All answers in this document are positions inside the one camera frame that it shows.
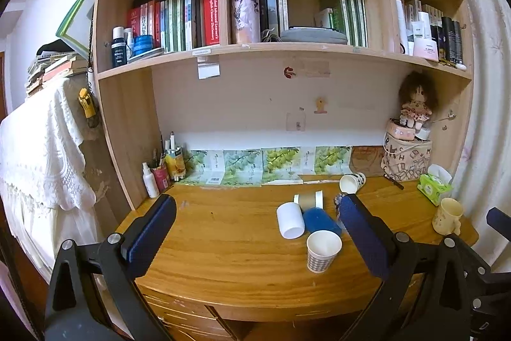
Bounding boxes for grey checked paper cup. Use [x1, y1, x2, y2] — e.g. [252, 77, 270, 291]
[307, 230, 342, 274]

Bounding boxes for blue plastic cup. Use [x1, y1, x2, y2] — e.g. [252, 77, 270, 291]
[303, 208, 342, 236]

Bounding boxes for white leaf print paper cup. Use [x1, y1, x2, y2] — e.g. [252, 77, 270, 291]
[339, 172, 366, 194]

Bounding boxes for olive green paper cup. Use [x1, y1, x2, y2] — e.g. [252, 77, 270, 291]
[293, 190, 324, 212]

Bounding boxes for white plastic cup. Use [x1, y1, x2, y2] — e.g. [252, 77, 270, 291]
[276, 202, 305, 240]

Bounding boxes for cream ceramic mug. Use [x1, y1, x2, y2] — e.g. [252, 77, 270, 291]
[431, 197, 464, 236]

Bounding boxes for green tissue pack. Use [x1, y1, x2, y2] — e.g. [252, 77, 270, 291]
[417, 164, 452, 207]

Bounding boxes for black pen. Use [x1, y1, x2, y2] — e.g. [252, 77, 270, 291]
[384, 174, 404, 190]

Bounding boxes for letter print fabric bag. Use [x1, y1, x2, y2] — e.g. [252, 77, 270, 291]
[381, 133, 432, 182]

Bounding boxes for white squeeze bottle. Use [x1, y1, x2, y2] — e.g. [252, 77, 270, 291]
[142, 162, 160, 198]

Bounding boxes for white lace cloth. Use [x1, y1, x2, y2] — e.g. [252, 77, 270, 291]
[1, 75, 102, 281]

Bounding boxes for red pen holder can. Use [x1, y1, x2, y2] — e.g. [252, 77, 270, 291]
[152, 164, 171, 193]

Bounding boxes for pink box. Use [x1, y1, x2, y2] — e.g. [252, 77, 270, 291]
[386, 120, 416, 141]

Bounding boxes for brown drawing card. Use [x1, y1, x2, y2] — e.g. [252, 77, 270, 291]
[349, 145, 385, 177]

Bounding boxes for rag doll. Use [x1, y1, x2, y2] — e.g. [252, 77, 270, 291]
[398, 71, 438, 132]

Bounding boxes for yellow pen holder can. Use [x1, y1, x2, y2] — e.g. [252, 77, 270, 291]
[164, 146, 186, 182]

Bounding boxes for dark blue bottle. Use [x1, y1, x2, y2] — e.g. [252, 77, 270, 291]
[111, 26, 127, 68]

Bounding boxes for wooden bookshelf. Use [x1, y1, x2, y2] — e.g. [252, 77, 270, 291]
[94, 0, 473, 208]

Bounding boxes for red dictionary book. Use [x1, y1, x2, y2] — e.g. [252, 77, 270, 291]
[201, 0, 219, 46]

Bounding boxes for white floral thermos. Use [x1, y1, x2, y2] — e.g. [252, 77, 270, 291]
[231, 0, 261, 44]

